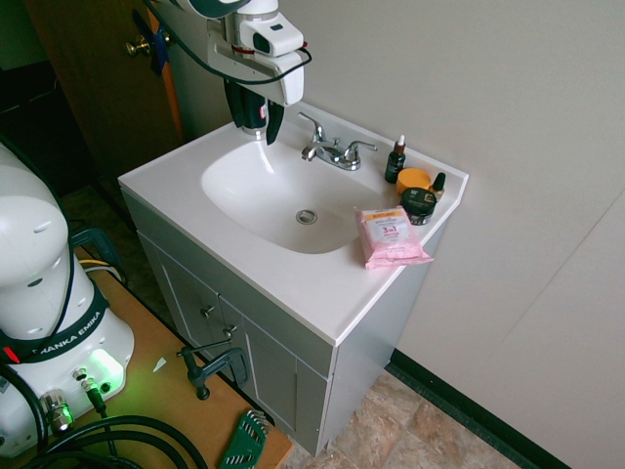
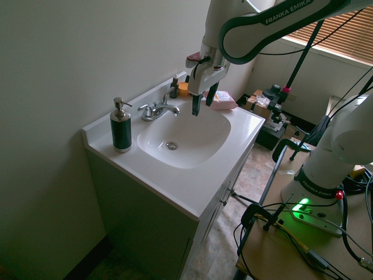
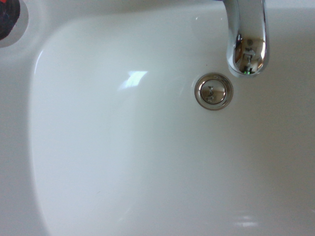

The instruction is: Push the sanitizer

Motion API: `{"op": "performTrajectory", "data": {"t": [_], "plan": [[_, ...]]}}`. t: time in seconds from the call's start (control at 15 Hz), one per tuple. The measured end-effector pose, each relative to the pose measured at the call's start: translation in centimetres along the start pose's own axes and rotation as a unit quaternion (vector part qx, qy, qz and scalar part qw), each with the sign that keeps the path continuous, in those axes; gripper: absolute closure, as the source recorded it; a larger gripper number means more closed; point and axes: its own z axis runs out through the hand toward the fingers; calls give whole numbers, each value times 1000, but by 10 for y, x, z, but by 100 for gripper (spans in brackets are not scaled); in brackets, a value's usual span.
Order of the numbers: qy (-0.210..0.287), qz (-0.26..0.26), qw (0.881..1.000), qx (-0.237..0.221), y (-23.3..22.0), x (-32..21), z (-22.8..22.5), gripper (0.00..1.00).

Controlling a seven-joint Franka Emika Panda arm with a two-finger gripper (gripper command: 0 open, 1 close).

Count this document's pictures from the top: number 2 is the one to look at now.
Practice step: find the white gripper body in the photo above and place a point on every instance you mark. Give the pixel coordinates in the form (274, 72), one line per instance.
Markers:
(205, 78)

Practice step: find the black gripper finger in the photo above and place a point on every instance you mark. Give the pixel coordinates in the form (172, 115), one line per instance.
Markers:
(211, 94)
(195, 105)

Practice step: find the white Franka Panda arm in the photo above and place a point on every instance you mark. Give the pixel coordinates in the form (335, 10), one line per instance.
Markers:
(291, 20)

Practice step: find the pink wipes packet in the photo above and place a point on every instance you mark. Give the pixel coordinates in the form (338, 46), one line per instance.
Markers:
(223, 99)

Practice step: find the orange round container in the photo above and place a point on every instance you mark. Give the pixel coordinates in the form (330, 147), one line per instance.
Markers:
(183, 89)

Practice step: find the small dark dropper bottle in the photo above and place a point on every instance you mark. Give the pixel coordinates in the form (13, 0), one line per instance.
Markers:
(174, 88)

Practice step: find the chrome sink faucet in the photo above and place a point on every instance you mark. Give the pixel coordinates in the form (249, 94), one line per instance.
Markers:
(158, 108)

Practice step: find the brown cardboard box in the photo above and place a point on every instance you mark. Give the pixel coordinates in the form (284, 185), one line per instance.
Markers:
(258, 103)

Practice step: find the chrome sink drain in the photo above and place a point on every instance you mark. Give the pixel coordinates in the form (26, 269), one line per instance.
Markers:
(171, 145)

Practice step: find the white sink vanity top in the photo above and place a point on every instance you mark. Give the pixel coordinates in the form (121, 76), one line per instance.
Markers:
(180, 151)

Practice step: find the black equipment case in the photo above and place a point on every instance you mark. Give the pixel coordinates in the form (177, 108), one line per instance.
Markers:
(272, 134)

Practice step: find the dark soap dispenser pump bottle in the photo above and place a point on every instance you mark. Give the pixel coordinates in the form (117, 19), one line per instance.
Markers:
(120, 127)

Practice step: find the white vanity cabinet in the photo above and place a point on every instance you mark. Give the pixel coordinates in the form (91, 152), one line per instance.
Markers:
(163, 233)

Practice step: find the wooden window blinds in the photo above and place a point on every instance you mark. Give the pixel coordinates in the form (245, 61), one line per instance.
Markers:
(335, 32)

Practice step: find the red emergency stop button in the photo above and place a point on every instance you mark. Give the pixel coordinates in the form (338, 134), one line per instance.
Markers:
(339, 195)

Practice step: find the wooden robot mounting board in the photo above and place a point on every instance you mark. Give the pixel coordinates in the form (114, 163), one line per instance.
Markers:
(294, 248)

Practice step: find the black camera stand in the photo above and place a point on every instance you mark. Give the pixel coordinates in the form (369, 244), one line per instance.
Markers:
(294, 73)

